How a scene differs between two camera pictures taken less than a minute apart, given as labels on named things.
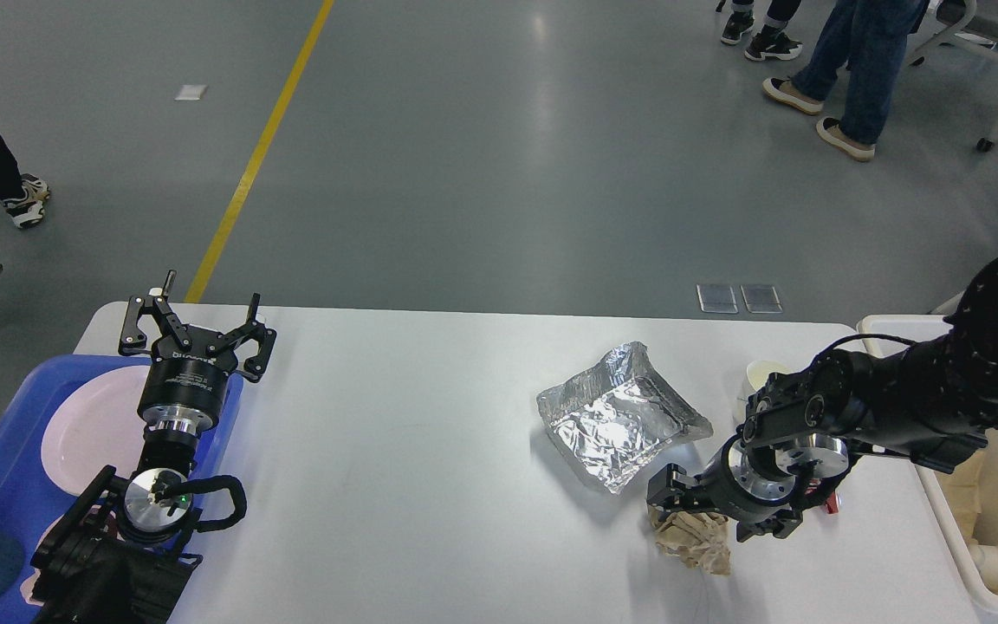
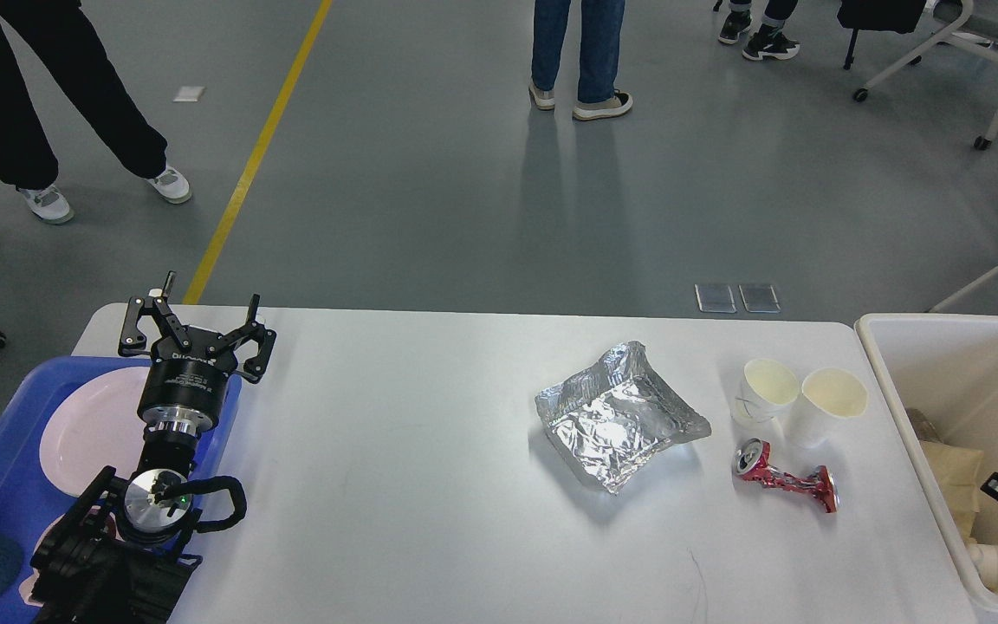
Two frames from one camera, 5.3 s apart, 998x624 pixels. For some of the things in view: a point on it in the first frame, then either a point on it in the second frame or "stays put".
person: (864, 49) → (600, 40)
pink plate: (97, 426) stays put
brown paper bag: (962, 490) stays put
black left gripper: (193, 377) stays put
